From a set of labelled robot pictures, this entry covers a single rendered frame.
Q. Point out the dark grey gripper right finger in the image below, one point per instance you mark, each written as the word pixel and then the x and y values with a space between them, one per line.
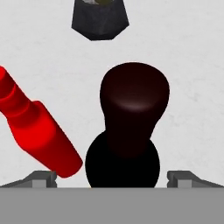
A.
pixel 182 180

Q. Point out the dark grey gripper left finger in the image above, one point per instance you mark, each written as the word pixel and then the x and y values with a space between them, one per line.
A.
pixel 40 180

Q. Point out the red plastic bottle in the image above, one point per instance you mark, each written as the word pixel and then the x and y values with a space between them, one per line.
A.
pixel 36 128

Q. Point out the dark maroon glass bottle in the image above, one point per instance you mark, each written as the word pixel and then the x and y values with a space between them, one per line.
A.
pixel 132 122

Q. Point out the dark grey faceted pot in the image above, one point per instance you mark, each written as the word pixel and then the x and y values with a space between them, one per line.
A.
pixel 100 20

